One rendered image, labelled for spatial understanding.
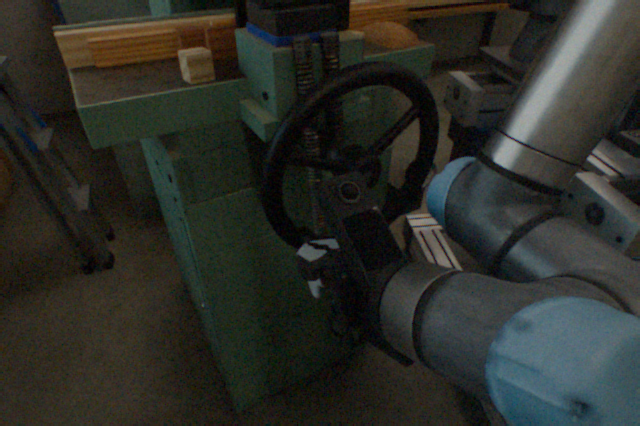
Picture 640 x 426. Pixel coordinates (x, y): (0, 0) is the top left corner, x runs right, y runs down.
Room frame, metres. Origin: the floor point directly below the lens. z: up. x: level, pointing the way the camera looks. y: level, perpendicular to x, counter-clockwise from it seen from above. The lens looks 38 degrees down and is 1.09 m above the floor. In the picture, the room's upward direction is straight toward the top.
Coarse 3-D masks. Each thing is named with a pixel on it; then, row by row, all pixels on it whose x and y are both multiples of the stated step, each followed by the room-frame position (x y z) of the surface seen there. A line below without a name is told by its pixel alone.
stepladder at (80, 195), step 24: (0, 72) 1.13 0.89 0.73; (0, 96) 1.10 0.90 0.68; (0, 120) 1.05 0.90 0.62; (0, 144) 1.05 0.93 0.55; (24, 144) 1.06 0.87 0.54; (48, 144) 1.14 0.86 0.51; (24, 168) 1.06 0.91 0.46; (48, 168) 1.10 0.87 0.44; (72, 192) 1.22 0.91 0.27; (48, 216) 1.06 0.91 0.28; (72, 216) 1.07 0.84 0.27; (96, 216) 1.24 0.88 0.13; (72, 240) 1.07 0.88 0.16; (96, 240) 1.10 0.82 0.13
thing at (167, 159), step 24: (360, 120) 0.69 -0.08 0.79; (384, 120) 0.72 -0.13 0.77; (168, 144) 0.57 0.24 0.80; (240, 144) 0.58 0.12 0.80; (264, 144) 0.60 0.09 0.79; (360, 144) 0.69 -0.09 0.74; (168, 168) 0.56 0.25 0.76; (192, 168) 0.53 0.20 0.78; (216, 168) 0.55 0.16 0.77; (240, 168) 0.57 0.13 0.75; (288, 168) 0.62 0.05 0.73; (192, 192) 0.53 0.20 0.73; (216, 192) 0.55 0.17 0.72
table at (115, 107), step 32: (160, 64) 0.65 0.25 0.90; (224, 64) 0.65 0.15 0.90; (416, 64) 0.75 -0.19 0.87; (96, 96) 0.51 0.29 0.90; (128, 96) 0.51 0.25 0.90; (160, 96) 0.52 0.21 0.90; (192, 96) 0.55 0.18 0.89; (224, 96) 0.57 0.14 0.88; (96, 128) 0.48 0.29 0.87; (128, 128) 0.50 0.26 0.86; (160, 128) 0.52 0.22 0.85; (256, 128) 0.52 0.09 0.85; (320, 128) 0.54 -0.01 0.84
